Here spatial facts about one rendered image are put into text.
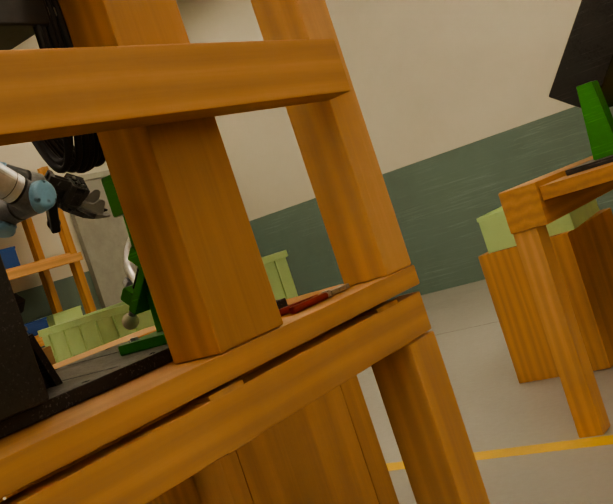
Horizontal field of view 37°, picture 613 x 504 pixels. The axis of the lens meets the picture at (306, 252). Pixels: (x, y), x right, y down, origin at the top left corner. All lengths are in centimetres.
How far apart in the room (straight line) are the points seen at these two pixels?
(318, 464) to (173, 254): 125
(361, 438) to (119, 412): 147
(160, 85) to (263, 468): 127
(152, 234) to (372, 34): 784
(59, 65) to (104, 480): 45
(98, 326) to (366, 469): 79
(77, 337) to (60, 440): 147
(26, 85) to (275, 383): 51
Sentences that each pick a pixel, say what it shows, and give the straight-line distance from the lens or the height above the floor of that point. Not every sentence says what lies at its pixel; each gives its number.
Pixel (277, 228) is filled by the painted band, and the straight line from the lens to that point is 981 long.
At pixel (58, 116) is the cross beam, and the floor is 120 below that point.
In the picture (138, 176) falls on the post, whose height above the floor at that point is 113.
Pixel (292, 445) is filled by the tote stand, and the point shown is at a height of 50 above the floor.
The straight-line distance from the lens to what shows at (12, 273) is 768.
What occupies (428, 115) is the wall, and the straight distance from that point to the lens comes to 873.
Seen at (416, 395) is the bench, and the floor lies 67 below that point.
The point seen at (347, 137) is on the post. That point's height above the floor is 112.
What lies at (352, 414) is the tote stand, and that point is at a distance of 244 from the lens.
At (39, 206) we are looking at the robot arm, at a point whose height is 125.
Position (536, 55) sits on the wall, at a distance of 830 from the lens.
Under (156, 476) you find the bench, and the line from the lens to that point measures 108.
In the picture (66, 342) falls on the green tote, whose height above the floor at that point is 91.
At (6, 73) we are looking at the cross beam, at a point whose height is 125.
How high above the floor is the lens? 100
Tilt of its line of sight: 2 degrees down
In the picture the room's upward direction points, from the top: 18 degrees counter-clockwise
